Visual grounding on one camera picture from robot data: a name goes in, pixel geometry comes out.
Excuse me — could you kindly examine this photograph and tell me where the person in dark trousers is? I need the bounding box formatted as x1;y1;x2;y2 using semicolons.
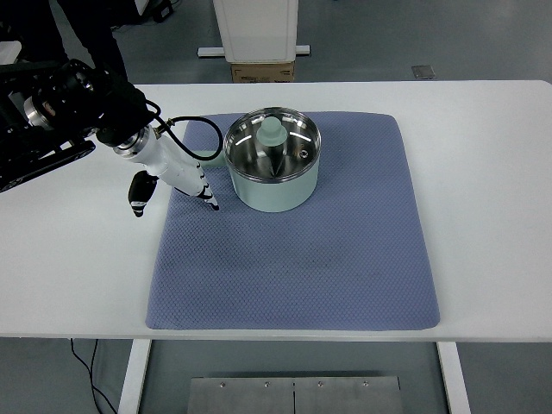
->
1;1;128;78

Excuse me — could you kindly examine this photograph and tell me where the brown cardboard box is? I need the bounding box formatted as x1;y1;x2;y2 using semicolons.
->
230;61;295;84

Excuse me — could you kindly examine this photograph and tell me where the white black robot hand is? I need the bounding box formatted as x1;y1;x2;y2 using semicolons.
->
114;135;219;217

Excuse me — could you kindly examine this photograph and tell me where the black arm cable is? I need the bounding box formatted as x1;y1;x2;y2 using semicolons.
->
144;99;224;163

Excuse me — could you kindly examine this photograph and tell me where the metal base plate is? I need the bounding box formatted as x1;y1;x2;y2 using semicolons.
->
187;376;404;413

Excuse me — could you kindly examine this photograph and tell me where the white table leg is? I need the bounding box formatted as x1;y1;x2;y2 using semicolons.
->
436;342;472;414
117;339;153;414

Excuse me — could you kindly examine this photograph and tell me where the white left table leg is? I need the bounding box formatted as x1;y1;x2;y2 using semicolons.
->
117;339;153;414

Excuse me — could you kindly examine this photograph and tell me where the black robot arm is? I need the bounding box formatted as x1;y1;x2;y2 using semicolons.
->
1;60;160;191

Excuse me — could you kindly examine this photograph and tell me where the white cabinet on stand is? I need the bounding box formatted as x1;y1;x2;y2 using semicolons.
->
198;0;311;64

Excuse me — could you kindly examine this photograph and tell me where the black floor cable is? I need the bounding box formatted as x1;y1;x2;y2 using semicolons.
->
69;338;118;414

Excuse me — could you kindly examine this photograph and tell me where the green pot with handle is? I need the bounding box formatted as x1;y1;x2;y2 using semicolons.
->
201;107;321;212

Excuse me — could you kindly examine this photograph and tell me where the white right table leg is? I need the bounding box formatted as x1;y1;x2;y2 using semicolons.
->
436;342;472;414

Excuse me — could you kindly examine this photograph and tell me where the blue quilted mat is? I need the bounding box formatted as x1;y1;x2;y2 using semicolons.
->
146;112;440;331

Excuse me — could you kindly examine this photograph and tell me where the grey floor outlet plate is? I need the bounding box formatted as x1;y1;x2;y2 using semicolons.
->
411;65;437;80

